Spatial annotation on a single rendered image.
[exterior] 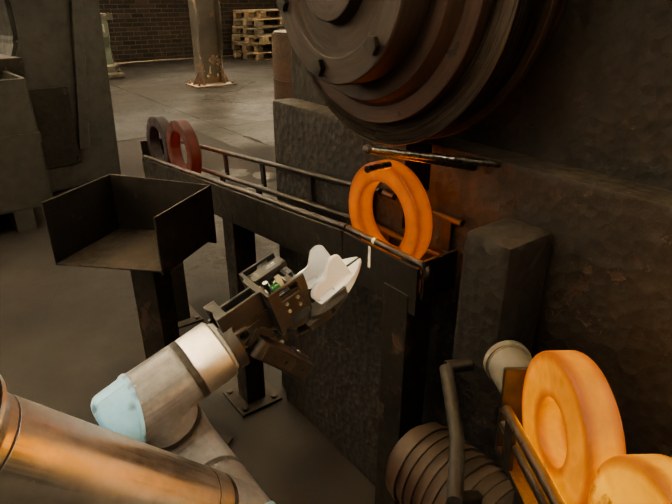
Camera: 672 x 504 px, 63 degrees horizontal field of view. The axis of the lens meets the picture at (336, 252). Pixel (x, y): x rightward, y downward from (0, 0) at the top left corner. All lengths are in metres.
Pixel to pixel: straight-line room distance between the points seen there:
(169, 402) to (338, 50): 0.51
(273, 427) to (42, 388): 0.75
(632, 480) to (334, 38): 0.62
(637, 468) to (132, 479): 0.38
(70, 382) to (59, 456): 1.48
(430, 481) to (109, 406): 0.41
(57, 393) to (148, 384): 1.28
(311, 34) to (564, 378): 0.58
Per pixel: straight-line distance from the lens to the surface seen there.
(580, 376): 0.54
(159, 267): 1.12
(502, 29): 0.70
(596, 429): 0.53
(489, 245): 0.74
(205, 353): 0.63
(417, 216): 0.86
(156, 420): 0.64
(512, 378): 0.64
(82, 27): 3.63
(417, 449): 0.81
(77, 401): 1.85
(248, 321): 0.66
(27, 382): 2.00
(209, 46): 7.87
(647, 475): 0.45
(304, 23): 0.87
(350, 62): 0.77
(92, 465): 0.48
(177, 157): 1.76
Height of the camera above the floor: 1.09
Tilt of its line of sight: 25 degrees down
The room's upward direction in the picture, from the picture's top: straight up
